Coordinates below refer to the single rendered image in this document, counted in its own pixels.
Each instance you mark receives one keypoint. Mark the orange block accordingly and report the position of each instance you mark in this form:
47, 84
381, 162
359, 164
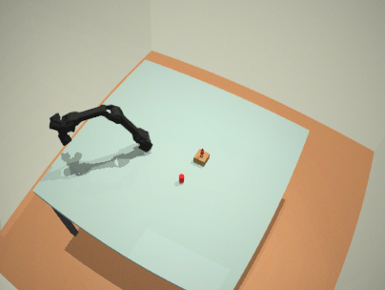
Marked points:
201, 159

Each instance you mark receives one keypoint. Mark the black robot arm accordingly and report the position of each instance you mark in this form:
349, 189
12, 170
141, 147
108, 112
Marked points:
140, 136

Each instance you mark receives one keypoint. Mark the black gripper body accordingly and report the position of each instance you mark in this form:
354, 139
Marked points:
66, 138

